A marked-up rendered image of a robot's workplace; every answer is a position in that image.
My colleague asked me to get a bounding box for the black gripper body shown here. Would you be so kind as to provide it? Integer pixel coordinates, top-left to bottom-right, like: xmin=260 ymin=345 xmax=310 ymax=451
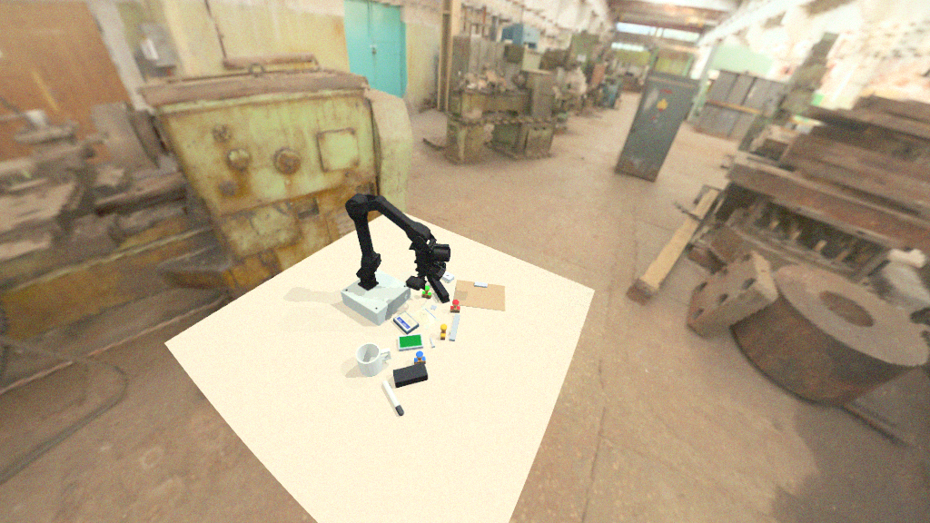
xmin=405 ymin=257 xmax=432 ymax=291

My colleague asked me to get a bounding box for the white mug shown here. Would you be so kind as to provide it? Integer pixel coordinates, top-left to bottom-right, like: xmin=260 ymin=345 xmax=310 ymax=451
xmin=355 ymin=342 xmax=391 ymax=377

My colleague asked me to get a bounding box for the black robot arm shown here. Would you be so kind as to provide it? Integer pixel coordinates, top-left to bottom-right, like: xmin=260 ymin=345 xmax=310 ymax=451
xmin=345 ymin=193 xmax=450 ymax=291

